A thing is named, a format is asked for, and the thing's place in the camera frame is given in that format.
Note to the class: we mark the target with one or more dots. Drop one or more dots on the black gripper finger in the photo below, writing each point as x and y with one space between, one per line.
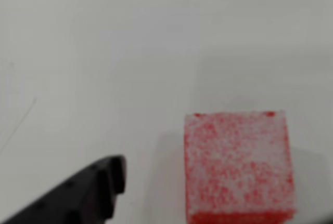
78 198

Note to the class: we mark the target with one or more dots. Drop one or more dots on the red foam cube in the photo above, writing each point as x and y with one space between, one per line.
236 166

